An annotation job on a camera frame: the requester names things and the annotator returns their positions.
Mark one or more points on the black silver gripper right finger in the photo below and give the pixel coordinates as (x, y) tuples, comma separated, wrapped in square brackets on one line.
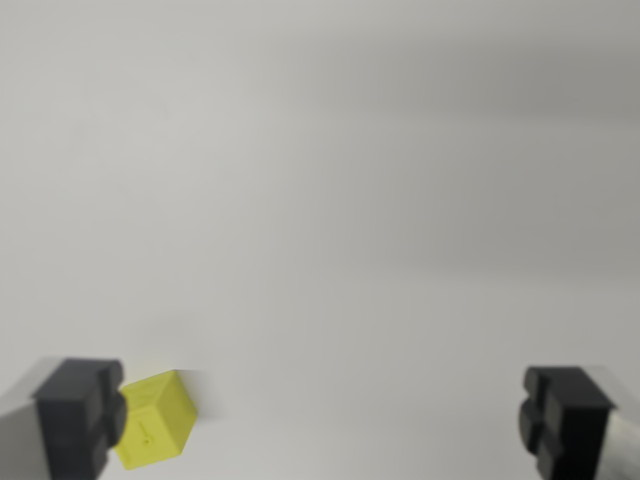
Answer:
[(570, 425)]

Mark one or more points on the black silver gripper left finger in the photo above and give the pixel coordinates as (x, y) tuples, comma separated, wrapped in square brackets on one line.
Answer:
[(70, 420)]

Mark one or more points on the yellow cube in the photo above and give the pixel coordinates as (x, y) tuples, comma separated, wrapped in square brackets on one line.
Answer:
[(157, 420)]

